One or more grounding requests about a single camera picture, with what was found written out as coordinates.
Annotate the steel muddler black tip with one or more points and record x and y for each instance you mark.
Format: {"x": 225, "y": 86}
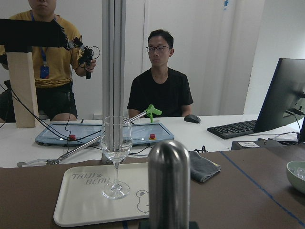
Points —
{"x": 169, "y": 186}

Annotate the right teach pendant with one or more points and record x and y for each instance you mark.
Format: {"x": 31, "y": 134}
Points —
{"x": 149, "y": 134}

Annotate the teach pendant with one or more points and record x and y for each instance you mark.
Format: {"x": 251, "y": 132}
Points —
{"x": 71, "y": 134}
{"x": 149, "y": 134}

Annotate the man in black shirt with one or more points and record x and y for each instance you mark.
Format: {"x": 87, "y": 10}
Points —
{"x": 166, "y": 89}

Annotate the black computer mouse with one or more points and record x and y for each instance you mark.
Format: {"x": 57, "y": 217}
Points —
{"x": 192, "y": 118}

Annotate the clear wine glass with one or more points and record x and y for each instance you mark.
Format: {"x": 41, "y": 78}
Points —
{"x": 116, "y": 145}

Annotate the grey folded cloth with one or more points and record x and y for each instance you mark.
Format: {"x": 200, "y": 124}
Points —
{"x": 202, "y": 169}

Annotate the left teach pendant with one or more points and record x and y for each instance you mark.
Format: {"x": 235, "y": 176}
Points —
{"x": 71, "y": 134}

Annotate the black handheld controller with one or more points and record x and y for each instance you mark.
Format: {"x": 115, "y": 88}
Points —
{"x": 86, "y": 61}

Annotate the black keyboard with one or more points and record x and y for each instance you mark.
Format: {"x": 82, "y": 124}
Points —
{"x": 233, "y": 130}

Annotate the cream bear tray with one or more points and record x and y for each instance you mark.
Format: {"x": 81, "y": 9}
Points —
{"x": 81, "y": 202}

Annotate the person in yellow shirt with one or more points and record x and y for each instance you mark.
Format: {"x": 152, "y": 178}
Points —
{"x": 52, "y": 66}

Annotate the black device box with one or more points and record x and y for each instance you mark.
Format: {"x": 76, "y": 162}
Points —
{"x": 238, "y": 145}

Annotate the black monitor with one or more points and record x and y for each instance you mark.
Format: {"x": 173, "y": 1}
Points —
{"x": 284, "y": 102}

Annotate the white desk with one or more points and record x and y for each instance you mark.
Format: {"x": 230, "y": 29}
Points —
{"x": 18, "y": 144}

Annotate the green bowl of ice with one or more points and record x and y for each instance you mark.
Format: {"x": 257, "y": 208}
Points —
{"x": 295, "y": 171}

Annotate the green handled grabber tool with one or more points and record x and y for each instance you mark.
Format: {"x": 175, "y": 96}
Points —
{"x": 149, "y": 112}

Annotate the aluminium frame post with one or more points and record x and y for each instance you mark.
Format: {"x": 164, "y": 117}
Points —
{"x": 113, "y": 56}

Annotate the wooden post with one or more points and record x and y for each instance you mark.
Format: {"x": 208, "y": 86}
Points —
{"x": 23, "y": 87}

